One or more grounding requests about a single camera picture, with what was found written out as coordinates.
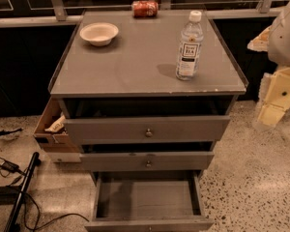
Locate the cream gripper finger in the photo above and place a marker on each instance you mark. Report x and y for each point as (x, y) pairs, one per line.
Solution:
(260, 43)
(274, 98)

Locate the clear plastic water bottle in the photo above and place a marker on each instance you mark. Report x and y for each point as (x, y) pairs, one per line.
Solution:
(190, 47)

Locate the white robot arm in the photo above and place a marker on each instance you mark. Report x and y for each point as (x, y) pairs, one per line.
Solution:
(279, 39)

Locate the grey drawer cabinet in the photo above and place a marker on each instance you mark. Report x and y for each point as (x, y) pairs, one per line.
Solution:
(141, 63)

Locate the grey middle drawer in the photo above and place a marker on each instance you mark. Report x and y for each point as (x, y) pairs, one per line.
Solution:
(147, 157)

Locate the grey drawer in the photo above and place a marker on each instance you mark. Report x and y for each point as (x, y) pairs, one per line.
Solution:
(144, 120)
(153, 201)
(147, 157)

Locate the grey bottom drawer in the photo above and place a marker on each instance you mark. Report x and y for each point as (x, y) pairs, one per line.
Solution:
(153, 201)

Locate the grey top drawer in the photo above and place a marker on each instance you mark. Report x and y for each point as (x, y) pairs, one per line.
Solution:
(144, 120)

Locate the orange soda can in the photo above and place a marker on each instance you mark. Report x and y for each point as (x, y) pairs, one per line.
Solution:
(144, 8)

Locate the white paper bowl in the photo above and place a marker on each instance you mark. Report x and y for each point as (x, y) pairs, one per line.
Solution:
(99, 34)

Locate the metal window railing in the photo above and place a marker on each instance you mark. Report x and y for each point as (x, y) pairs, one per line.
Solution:
(87, 10)

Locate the crumpled paper in box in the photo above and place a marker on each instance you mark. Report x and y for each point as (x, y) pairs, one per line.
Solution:
(57, 125)

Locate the brown cardboard box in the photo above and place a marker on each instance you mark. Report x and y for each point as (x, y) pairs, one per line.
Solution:
(58, 146)

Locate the black stand pole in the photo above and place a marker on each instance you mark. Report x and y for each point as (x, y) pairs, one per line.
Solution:
(20, 193)

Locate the black power adapter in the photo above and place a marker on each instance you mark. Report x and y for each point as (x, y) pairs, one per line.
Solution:
(9, 166)

